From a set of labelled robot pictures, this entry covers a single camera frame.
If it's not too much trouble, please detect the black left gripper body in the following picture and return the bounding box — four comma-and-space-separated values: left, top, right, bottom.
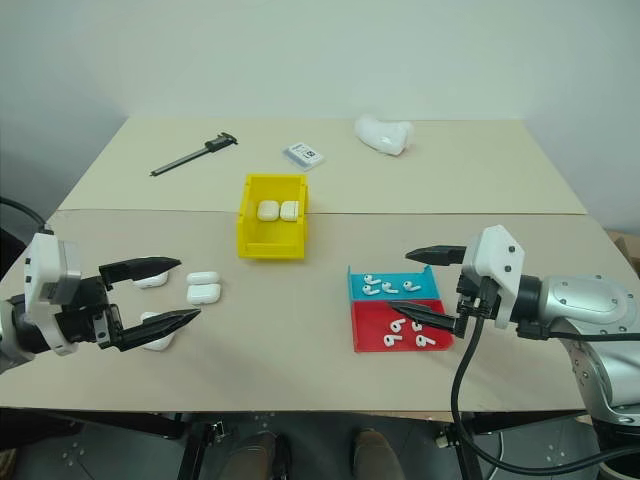
53, 272, 125, 351

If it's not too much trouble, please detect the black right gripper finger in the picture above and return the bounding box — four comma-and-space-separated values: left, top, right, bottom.
404, 244, 469, 267
386, 300, 460, 336

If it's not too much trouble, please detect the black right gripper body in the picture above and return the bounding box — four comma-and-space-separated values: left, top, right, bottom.
455, 270, 502, 339

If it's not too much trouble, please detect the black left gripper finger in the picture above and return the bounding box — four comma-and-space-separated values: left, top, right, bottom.
117, 308, 203, 353
98, 255, 183, 293

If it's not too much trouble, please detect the yellow plastic bin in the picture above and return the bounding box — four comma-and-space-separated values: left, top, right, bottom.
235, 173, 312, 263

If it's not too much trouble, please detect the white plastic device with label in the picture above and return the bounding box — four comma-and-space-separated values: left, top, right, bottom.
282, 140, 326, 173

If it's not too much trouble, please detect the blue and red tray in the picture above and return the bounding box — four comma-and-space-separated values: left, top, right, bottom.
346, 264, 457, 355

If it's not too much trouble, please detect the white curved plastic object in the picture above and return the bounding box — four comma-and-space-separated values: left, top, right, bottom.
353, 113, 415, 158

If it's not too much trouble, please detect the black digital caliper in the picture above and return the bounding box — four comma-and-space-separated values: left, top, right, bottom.
149, 130, 240, 178

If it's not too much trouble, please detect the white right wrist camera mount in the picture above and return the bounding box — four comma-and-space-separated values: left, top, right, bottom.
459, 224, 527, 330

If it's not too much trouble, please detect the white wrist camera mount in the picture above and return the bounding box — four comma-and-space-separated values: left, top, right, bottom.
459, 224, 527, 330
21, 231, 84, 357

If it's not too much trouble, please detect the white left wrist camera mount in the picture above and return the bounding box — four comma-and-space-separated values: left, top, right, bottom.
21, 231, 84, 357

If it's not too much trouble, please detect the black metal table frame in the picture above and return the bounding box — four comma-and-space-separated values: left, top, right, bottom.
0, 406, 594, 480

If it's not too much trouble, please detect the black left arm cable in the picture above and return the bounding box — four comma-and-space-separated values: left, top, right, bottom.
0, 196, 54, 237

